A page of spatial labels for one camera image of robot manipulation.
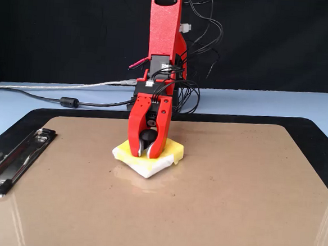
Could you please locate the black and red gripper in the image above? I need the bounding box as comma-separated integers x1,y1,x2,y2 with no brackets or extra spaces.
126,82,174,161

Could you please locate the yellow white sponge black knob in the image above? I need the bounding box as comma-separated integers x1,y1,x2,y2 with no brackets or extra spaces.
110,126,186,182

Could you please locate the black clipboard with brown surface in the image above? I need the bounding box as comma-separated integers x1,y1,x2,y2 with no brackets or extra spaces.
0,97,328,246

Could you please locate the metal clipboard clip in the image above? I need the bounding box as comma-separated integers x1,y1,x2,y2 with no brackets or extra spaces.
0,125,58,203

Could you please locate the black backdrop cloth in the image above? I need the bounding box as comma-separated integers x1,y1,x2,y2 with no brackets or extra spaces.
0,0,328,108

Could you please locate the pink wire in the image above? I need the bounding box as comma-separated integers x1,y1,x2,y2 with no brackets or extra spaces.
128,57,151,71

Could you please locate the black power cable with ferrite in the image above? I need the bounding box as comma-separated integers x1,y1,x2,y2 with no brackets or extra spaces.
6,88,134,113

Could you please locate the silver USB cable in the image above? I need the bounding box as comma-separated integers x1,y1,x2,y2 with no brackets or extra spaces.
0,70,138,99

